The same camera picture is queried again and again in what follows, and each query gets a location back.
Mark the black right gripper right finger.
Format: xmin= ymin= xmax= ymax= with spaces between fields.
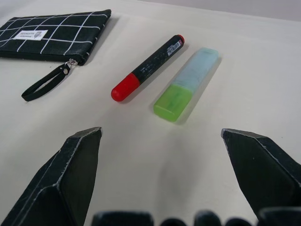
xmin=221 ymin=128 xmax=301 ymax=224

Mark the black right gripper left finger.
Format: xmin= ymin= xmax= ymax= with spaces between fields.
xmin=0 ymin=127 xmax=103 ymax=226

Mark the black grid pencil pouch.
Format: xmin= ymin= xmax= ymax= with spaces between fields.
xmin=0 ymin=9 xmax=112 ymax=103

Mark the green highlighter pen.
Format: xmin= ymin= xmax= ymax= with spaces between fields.
xmin=153 ymin=47 xmax=220 ymax=123

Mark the black marker with red cap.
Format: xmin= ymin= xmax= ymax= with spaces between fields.
xmin=111 ymin=34 xmax=185 ymax=103

